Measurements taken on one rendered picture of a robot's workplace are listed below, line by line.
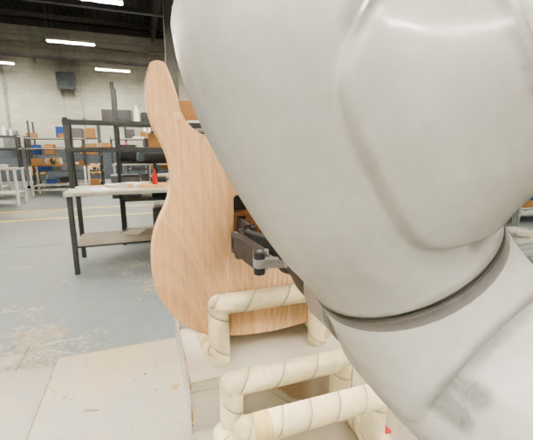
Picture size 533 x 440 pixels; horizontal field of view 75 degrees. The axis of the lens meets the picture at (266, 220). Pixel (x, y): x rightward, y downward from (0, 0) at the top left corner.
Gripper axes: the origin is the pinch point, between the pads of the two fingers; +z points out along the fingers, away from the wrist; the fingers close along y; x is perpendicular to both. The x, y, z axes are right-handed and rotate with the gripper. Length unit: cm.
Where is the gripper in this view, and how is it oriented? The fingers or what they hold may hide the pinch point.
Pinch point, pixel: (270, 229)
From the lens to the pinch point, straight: 51.3
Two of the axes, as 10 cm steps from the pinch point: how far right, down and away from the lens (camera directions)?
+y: 9.5, -0.7, 3.2
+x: 0.0, -9.8, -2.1
